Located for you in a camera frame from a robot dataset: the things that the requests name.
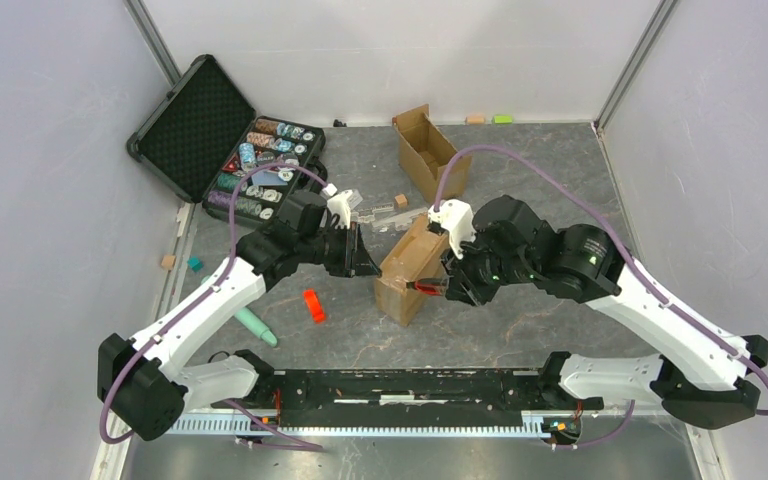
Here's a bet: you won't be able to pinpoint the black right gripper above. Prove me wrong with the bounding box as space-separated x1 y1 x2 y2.
439 229 536 307

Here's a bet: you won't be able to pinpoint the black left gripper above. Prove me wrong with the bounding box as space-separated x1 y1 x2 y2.
297 220 381 277

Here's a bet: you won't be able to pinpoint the red black utility knife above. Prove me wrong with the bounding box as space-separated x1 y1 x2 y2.
406 278 449 296

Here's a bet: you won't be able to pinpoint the brown cardboard box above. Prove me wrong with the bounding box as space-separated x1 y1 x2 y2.
374 213 449 326

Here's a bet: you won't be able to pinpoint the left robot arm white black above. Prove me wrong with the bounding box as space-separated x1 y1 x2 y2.
97 186 380 443

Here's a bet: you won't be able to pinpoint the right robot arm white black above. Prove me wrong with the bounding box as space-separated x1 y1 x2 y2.
429 195 768 430

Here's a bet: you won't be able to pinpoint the open empty cardboard box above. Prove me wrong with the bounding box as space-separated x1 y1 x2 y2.
392 104 458 203

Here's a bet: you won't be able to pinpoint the clear plastic bag with part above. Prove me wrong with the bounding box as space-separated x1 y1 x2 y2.
371 208 427 232

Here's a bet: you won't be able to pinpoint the orange curved plastic piece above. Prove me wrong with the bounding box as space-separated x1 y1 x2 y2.
303 289 326 324

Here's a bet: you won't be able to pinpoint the small wooden cube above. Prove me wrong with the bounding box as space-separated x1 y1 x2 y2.
394 194 409 208

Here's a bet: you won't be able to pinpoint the mint green marker pen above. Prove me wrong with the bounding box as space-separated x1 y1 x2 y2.
209 279 278 348

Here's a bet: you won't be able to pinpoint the teal small block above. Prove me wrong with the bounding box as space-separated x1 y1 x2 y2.
187 257 204 272

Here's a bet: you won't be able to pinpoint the wooden cube at left edge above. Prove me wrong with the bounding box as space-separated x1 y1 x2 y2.
160 255 176 271

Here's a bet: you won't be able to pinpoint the black poker chip case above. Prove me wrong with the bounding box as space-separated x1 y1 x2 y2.
126 54 328 227

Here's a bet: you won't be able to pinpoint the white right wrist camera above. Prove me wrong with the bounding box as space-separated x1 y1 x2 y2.
428 199 476 260

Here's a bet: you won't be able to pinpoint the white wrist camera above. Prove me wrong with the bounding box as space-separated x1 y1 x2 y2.
428 199 476 260
322 183 363 228

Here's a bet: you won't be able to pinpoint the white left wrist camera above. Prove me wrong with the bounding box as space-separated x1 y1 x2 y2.
322 183 363 228

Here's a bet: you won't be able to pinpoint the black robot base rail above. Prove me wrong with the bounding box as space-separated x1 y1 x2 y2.
237 368 604 428

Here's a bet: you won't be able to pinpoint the green eraser block at wall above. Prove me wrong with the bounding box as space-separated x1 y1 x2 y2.
493 115 514 124

